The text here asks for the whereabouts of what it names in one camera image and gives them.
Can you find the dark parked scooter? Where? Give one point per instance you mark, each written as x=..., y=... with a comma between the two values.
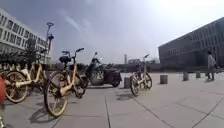
x=106, y=76

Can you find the grey stone bollard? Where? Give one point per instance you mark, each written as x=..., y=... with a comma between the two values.
x=185, y=76
x=163, y=79
x=127, y=82
x=198, y=75

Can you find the yellow bicycle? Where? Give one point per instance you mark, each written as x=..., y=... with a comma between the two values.
x=20, y=83
x=141, y=78
x=68, y=85

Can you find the grey paved plaza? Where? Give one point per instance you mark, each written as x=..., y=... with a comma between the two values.
x=146, y=106

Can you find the tree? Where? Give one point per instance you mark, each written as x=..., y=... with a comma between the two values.
x=28, y=51

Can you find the long dark building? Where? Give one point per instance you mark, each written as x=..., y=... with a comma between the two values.
x=196, y=48

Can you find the person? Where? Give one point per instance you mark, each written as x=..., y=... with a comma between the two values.
x=211, y=65

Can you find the row of parked bicycles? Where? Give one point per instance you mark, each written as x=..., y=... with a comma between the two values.
x=6, y=67

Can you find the robot's own part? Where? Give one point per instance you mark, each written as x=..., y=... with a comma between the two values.
x=1, y=91

